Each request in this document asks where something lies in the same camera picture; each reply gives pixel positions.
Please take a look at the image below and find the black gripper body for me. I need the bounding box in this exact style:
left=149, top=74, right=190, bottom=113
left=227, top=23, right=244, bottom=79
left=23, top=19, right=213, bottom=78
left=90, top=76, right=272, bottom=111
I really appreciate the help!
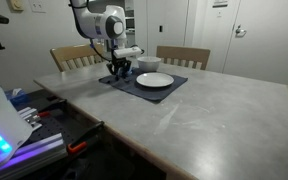
left=112, top=54, right=132, bottom=69

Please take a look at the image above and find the silver fork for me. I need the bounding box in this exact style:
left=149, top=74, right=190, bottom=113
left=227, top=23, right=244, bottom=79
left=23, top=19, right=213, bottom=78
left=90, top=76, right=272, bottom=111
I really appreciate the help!
left=122, top=76, right=137, bottom=84

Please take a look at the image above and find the white round plate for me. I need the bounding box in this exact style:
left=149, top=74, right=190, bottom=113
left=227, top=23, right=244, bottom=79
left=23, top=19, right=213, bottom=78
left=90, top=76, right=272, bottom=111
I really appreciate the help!
left=135, top=72, right=175, bottom=89

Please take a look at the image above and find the door sign plate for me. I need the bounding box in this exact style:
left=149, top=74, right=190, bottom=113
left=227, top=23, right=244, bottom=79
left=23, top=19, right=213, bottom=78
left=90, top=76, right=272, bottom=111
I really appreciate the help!
left=212, top=0, right=229, bottom=9

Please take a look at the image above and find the white bowl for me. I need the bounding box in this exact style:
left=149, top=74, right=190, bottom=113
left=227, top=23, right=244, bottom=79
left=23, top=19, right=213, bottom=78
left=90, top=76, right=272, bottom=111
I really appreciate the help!
left=136, top=56, right=163, bottom=73

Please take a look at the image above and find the grey kitchen cabinet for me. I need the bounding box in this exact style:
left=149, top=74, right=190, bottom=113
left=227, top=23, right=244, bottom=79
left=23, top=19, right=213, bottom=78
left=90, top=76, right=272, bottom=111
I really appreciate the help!
left=127, top=31, right=137, bottom=48

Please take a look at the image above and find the dark blue woven placemat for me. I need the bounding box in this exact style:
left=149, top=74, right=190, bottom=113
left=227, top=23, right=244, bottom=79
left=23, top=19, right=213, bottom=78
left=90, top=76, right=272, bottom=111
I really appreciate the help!
left=98, top=67, right=189, bottom=103

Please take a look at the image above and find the microwave oven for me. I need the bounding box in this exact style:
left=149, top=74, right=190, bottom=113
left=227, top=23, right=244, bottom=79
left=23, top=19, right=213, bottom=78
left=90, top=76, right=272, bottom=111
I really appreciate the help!
left=126, top=17, right=136, bottom=32

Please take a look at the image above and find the wooden slat-back chair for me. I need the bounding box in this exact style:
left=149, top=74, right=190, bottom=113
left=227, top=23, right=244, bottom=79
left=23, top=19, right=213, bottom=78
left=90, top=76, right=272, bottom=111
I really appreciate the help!
left=155, top=45, right=211, bottom=71
left=49, top=42, right=106, bottom=73

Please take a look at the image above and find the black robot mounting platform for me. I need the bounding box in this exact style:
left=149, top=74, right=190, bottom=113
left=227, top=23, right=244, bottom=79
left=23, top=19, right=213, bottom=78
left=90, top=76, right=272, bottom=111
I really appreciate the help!
left=12, top=89, right=106, bottom=180

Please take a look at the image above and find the aluminium extrusion piece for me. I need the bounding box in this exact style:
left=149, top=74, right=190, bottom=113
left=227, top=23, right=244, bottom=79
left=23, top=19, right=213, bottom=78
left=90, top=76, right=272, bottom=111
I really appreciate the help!
left=0, top=132, right=68, bottom=180
left=16, top=106, right=44, bottom=133

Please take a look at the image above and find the blue tissue box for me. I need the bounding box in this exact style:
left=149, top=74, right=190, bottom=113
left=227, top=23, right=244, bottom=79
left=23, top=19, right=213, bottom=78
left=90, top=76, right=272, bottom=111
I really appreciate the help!
left=4, top=87, right=28, bottom=107

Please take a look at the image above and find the beige round thermostat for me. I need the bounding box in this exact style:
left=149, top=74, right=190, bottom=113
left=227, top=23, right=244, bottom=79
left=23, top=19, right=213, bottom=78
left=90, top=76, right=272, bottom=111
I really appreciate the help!
left=9, top=0, right=25, bottom=12

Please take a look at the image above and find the white door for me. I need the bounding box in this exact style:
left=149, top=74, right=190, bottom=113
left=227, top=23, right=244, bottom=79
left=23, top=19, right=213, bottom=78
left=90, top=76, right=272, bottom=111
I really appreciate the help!
left=223, top=0, right=288, bottom=86

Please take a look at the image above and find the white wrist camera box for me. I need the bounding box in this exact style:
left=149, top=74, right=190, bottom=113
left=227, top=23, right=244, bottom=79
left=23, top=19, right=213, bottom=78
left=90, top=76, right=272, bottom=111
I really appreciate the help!
left=112, top=46, right=143, bottom=59

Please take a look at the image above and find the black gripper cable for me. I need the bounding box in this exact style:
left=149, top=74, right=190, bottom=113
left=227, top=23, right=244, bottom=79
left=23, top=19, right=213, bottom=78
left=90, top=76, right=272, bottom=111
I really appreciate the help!
left=88, top=38, right=116, bottom=64

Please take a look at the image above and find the black clamp orange handle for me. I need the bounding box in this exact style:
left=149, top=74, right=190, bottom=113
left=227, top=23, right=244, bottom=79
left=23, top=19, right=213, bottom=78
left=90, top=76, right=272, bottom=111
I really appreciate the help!
left=66, top=120, right=106, bottom=155
left=36, top=98, right=68, bottom=119

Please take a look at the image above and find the white wall switch plate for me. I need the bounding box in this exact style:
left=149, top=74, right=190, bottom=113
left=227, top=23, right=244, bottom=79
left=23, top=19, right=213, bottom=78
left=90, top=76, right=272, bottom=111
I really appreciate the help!
left=30, top=0, right=48, bottom=14

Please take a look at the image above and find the silver lever door handle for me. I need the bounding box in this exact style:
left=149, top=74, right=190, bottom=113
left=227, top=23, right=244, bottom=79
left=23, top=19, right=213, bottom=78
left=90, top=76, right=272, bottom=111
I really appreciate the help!
left=234, top=24, right=248, bottom=38

